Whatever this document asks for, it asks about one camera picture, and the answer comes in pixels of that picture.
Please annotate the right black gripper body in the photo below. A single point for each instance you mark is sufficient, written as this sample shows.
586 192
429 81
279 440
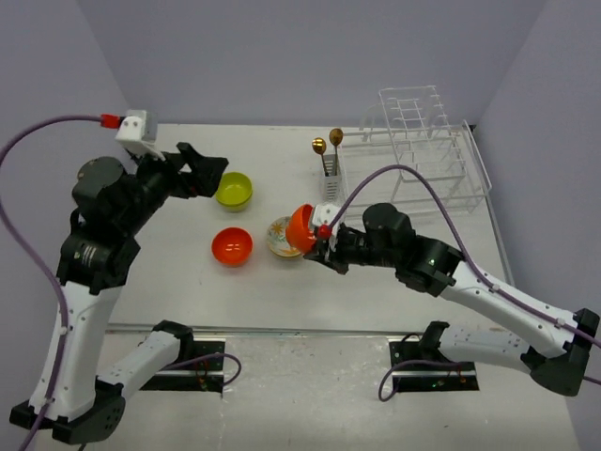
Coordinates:
355 247

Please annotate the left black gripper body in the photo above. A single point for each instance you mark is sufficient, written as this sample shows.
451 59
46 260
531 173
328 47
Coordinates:
157 180

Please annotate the green bowl back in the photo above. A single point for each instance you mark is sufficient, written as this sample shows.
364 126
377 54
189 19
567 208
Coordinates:
235 189

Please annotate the green bowl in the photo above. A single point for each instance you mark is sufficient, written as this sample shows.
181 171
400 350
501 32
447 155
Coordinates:
235 207
235 189

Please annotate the green bowl front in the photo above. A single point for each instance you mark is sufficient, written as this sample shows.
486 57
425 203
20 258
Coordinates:
235 207

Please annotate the orange bowl front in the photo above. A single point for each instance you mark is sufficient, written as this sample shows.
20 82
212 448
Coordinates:
232 246

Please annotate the orange bowl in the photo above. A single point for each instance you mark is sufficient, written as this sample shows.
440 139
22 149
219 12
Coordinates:
301 233
232 246

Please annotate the orange bowl back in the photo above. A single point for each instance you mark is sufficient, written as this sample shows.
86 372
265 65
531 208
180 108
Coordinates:
301 233

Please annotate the floral white bowl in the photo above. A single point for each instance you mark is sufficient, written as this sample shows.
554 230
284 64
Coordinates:
276 237

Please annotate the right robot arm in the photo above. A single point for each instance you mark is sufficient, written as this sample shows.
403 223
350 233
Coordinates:
550 344

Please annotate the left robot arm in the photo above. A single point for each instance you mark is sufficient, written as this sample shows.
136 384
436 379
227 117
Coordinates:
79 404

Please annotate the gold spoon right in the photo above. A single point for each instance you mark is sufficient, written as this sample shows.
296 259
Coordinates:
336 136

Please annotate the gold spoon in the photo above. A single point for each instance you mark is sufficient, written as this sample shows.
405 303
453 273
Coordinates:
319 147
336 136

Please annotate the gold spoon left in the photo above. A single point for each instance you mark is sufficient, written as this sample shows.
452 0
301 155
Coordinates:
319 147

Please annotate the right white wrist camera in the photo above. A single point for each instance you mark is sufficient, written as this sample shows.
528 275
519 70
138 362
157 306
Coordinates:
323 214

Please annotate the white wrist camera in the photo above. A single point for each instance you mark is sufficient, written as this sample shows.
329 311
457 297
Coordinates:
138 133
323 214

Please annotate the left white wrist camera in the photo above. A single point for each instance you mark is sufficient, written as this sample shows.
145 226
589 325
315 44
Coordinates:
138 133

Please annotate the white wire dish rack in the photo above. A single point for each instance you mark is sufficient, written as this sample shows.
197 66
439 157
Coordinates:
408 126

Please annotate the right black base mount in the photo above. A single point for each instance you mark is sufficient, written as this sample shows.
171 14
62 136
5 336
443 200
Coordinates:
427 378

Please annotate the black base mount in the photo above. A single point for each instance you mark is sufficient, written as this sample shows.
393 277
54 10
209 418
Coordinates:
204 377
427 378

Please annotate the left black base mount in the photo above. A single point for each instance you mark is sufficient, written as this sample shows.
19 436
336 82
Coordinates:
204 377

